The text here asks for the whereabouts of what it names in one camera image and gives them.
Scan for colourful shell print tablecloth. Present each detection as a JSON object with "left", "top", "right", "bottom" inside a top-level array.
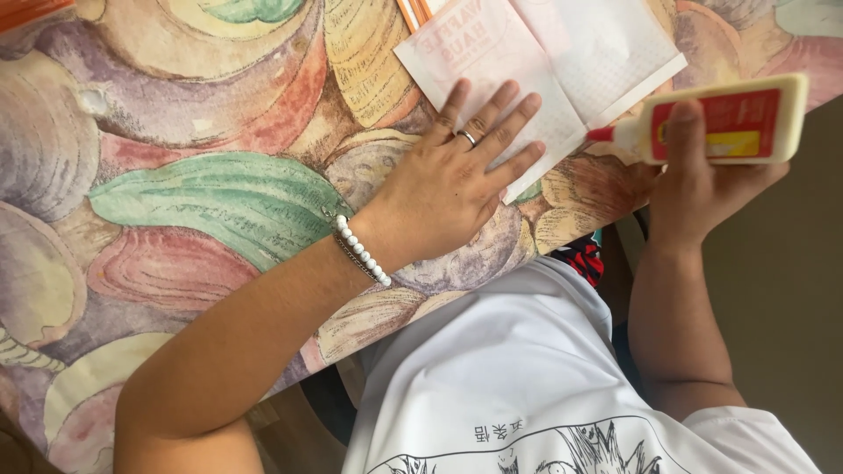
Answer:
[{"left": 0, "top": 0, "right": 843, "bottom": 474}]

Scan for person's right hand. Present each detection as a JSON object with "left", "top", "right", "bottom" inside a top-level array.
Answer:
[{"left": 648, "top": 99, "right": 790, "bottom": 250}]

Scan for white printed t-shirt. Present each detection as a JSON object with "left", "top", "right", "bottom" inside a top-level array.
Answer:
[{"left": 342, "top": 255, "right": 823, "bottom": 474}]

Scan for person's left hand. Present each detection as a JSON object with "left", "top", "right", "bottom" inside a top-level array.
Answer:
[{"left": 351, "top": 79, "right": 547, "bottom": 273}]

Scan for red black patterned shorts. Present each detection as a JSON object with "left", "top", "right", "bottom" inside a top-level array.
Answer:
[{"left": 550, "top": 229, "right": 605, "bottom": 289}]

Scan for orange box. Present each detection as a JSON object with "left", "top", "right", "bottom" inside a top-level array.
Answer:
[{"left": 0, "top": 0, "right": 76, "bottom": 35}]

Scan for white paper bag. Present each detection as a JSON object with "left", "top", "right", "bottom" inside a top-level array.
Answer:
[{"left": 394, "top": 0, "right": 688, "bottom": 205}]

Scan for orange paper sheet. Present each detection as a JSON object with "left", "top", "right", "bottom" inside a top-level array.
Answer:
[{"left": 396, "top": 0, "right": 450, "bottom": 34}]

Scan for white bead bracelet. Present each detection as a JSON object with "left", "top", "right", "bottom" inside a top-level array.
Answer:
[{"left": 331, "top": 214, "right": 393, "bottom": 288}]

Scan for silver chain bracelet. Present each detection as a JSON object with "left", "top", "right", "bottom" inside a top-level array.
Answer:
[{"left": 321, "top": 206, "right": 382, "bottom": 284}]

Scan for white glue bottle red label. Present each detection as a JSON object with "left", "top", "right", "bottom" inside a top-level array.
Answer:
[{"left": 587, "top": 72, "right": 810, "bottom": 166}]

